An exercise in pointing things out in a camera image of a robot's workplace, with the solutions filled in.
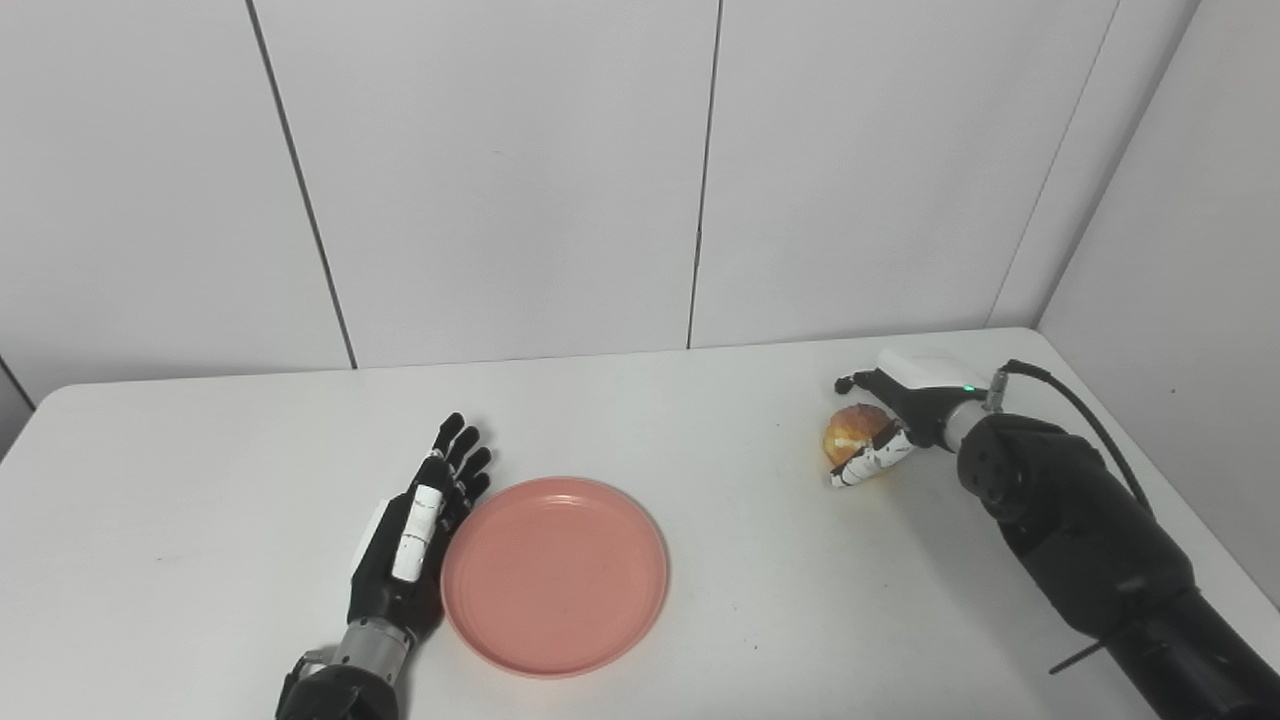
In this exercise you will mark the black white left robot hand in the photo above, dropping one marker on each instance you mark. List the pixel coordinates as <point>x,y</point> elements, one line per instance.
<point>395,570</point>

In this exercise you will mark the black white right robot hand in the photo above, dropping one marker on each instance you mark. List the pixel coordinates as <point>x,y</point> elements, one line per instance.
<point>920,395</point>

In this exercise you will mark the golden cream puff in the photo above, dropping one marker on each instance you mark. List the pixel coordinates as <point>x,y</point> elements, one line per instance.
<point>850,430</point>

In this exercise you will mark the pink round plate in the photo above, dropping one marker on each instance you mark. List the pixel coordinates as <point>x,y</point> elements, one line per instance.
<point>555,575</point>

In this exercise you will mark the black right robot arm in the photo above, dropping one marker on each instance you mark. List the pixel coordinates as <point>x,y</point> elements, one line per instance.
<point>1090,540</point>

